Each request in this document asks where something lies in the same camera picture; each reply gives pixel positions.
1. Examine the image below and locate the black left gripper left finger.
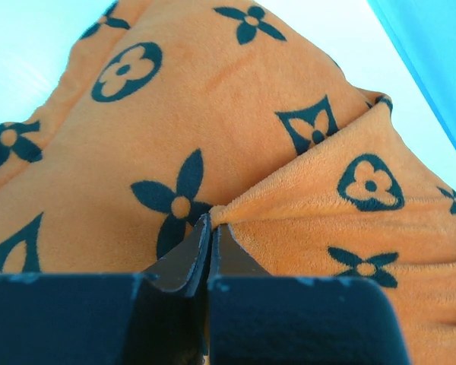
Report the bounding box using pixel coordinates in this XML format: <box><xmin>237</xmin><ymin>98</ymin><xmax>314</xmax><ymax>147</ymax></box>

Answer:
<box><xmin>0</xmin><ymin>215</ymin><xmax>211</xmax><ymax>364</ymax></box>

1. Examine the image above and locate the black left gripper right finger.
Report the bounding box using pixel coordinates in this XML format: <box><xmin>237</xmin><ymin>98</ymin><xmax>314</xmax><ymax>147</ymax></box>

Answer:
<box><xmin>208</xmin><ymin>224</ymin><xmax>410</xmax><ymax>364</ymax></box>

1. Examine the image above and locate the orange black-patterned pillowcase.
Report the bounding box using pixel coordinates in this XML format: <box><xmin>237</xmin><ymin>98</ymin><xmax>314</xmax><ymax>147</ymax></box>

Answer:
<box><xmin>0</xmin><ymin>1</ymin><xmax>456</xmax><ymax>364</ymax></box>

